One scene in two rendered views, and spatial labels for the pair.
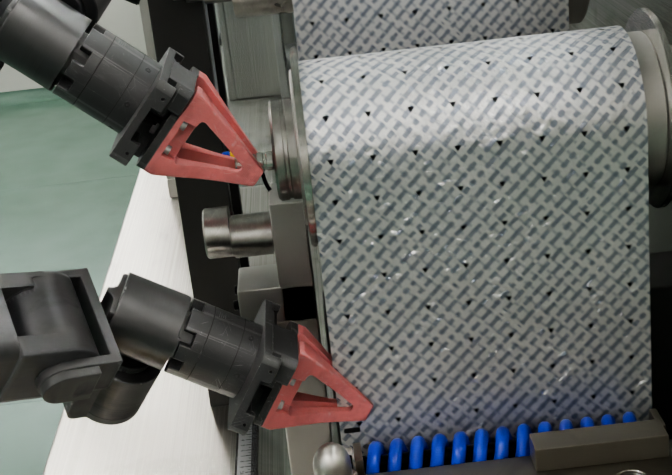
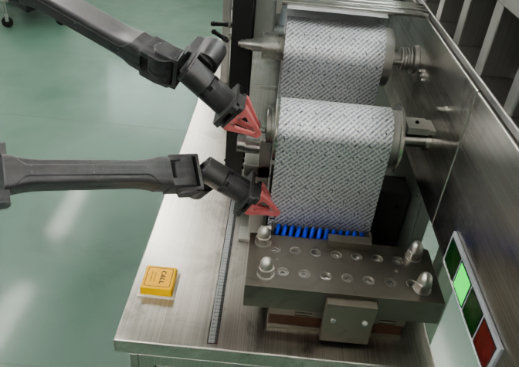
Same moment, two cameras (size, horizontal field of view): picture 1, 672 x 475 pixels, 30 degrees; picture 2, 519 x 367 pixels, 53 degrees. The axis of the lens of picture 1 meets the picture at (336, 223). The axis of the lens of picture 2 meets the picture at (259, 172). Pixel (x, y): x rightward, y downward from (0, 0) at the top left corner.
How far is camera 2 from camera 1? 0.29 m
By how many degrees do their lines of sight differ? 13
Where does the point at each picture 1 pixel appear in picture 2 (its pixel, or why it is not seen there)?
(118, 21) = not seen: outside the picture
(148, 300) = (215, 168)
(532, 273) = (341, 185)
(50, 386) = (181, 194)
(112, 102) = (216, 105)
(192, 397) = not seen: hidden behind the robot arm
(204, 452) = (219, 199)
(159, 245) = not seen: hidden behind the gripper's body
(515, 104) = (349, 133)
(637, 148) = (386, 154)
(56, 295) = (187, 164)
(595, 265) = (363, 186)
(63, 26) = (205, 78)
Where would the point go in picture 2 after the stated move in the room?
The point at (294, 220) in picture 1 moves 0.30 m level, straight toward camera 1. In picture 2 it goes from (267, 147) to (265, 234)
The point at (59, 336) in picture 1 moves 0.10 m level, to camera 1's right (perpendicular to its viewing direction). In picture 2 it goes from (186, 179) to (235, 184)
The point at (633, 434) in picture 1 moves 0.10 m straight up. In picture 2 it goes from (361, 242) to (370, 205)
